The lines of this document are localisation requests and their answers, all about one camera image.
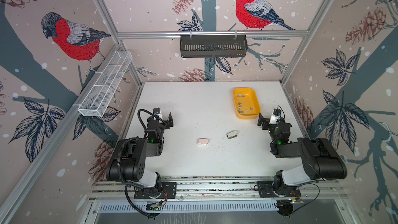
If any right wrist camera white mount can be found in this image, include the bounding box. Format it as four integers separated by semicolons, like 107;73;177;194
269;108;285;124

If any aluminium cage frame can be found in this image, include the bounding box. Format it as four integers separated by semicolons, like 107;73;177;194
1;0;332;224

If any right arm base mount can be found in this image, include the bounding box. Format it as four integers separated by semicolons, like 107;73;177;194
253;171;320;217

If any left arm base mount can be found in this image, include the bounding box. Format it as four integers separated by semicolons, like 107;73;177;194
124;178;178;220

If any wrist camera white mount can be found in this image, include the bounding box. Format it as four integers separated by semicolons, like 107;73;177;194
152;107;163;120
269;108;285;124

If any white wire mesh basket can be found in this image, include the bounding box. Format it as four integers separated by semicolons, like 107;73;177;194
78;50;132;117

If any beige olive mini stapler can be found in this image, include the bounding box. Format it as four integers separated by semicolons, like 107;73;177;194
227;130;238;139

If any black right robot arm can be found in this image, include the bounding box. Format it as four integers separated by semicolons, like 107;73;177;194
257;114;347;189

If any yellow plastic tray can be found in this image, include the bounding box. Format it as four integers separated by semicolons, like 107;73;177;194
233;87;261;120

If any black hanging wire basket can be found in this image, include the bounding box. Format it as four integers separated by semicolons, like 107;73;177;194
180;35;248;58

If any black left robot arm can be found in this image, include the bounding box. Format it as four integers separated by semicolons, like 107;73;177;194
105;107;174;192

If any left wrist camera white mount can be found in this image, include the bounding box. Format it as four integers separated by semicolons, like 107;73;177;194
152;107;163;120

